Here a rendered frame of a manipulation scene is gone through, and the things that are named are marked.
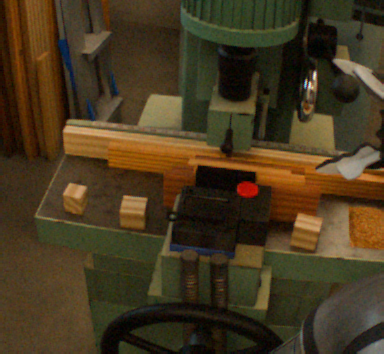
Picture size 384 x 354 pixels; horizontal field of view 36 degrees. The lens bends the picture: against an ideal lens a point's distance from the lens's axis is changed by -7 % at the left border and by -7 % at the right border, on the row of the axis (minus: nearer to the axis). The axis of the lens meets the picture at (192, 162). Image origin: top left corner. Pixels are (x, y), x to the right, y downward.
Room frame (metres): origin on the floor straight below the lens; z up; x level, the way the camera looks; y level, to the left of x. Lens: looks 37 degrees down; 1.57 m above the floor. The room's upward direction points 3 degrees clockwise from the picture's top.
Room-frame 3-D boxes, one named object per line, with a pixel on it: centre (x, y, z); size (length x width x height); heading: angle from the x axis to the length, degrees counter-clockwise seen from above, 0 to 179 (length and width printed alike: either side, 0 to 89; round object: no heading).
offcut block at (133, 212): (0.73, 0.09, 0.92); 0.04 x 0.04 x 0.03; 87
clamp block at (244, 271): (0.65, -0.04, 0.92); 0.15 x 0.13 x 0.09; 83
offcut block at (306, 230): (0.69, -0.18, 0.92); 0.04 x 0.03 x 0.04; 72
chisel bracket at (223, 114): (0.86, -0.07, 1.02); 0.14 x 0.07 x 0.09; 173
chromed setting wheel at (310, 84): (0.96, -0.20, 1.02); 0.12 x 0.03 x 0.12; 173
